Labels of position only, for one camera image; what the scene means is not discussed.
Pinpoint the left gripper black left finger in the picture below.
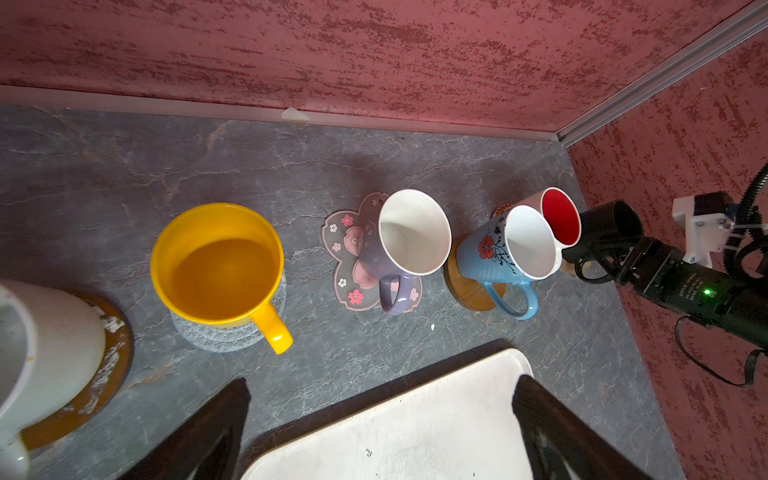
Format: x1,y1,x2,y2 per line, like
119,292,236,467
122,378,251,479

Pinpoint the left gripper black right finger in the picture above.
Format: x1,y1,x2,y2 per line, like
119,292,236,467
512,374,649,480

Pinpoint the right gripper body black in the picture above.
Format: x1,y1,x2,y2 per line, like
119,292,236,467
617,237,767,349

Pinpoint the grey woven round coaster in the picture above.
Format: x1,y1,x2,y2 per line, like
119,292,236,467
170,272,288,354

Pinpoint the dark brown glossy coaster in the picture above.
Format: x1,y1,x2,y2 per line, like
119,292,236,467
21,290,135,450

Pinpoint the black mug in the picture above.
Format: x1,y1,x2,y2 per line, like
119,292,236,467
563,200,644,284

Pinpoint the brown cork round coaster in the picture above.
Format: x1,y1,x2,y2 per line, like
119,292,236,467
443,234,496,312

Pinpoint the white speckled mug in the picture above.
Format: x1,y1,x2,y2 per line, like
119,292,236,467
1,280,106,479

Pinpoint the yellow mug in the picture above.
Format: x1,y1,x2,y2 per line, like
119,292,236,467
150,203,293,355

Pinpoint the red inside white mug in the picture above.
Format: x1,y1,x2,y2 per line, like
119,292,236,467
515,187,582,249

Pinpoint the light blue mug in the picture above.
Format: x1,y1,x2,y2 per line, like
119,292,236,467
456,205,562,321

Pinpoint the pink flower coaster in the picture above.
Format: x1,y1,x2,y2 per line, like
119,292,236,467
321,192,388,312

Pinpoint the lavender handle mug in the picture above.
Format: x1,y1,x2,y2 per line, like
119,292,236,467
358,189,452,315

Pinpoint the beige rectangular tray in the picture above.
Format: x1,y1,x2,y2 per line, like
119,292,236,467
243,348,533,479

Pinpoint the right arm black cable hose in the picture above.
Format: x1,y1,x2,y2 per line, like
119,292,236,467
722,161,768,280

